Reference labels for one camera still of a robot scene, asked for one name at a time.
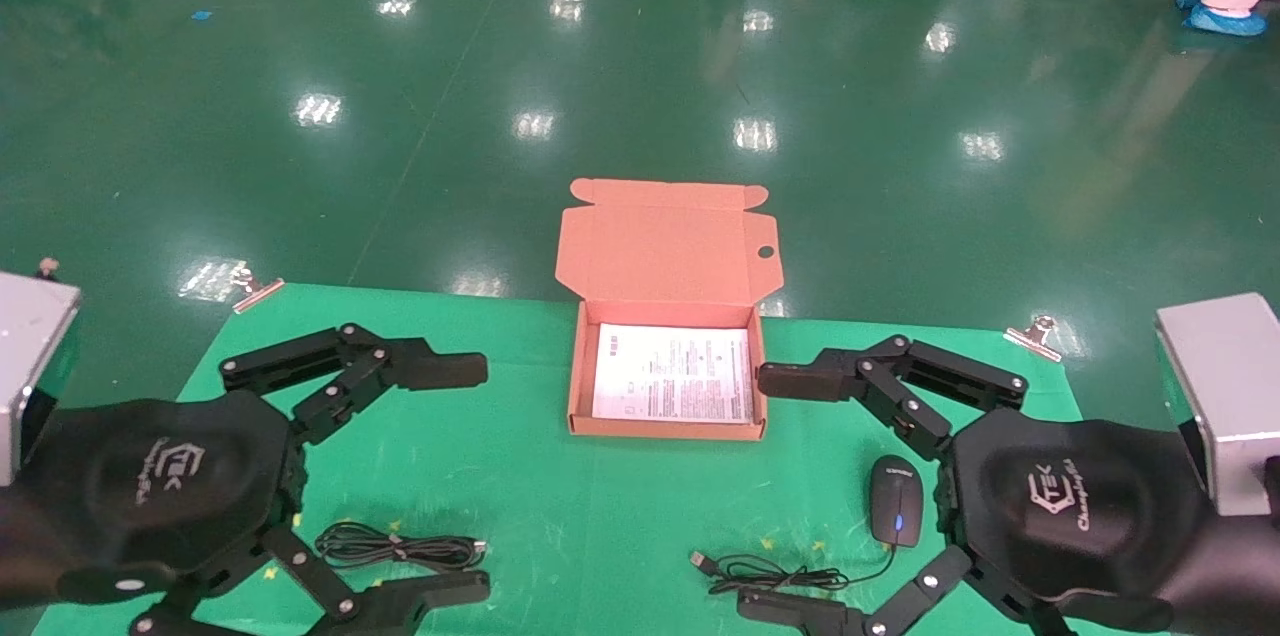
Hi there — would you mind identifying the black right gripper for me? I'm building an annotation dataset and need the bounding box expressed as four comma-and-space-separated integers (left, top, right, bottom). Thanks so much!
940, 408, 1280, 632

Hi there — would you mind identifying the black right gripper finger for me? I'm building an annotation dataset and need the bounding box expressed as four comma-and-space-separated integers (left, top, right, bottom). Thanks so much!
737, 544, 1076, 636
757, 334, 1029, 462

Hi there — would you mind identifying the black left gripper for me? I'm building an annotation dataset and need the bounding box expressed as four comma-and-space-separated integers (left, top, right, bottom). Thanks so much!
0, 324, 492, 636

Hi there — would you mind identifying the black data cable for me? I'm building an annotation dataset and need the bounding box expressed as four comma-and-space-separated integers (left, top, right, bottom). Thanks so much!
315, 521, 488, 572

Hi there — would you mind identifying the black wired computer mouse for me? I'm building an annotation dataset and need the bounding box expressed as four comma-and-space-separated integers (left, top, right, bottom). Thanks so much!
690, 455, 923, 597

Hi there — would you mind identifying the open brown cardboard box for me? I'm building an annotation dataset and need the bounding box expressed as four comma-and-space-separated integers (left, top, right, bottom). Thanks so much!
555, 178, 785, 441

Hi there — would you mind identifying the white printed instruction sheet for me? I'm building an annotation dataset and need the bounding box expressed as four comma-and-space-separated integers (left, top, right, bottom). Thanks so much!
592, 323, 754, 424

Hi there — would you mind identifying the silver metal binder clip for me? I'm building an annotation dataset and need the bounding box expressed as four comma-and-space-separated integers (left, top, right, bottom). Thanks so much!
232, 266, 285, 314
1005, 315, 1063, 362

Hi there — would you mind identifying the green table mat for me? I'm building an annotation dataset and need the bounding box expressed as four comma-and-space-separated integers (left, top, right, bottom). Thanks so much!
30, 283, 1171, 636

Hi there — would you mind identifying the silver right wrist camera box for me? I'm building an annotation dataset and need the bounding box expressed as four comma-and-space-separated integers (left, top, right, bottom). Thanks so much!
1155, 293, 1280, 517

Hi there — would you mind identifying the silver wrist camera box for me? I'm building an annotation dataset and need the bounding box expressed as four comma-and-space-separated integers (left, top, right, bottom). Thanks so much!
0, 259, 81, 487
1155, 293, 1280, 517

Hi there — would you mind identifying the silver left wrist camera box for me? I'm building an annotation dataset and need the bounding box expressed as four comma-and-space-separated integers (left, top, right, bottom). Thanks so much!
0, 259, 81, 487

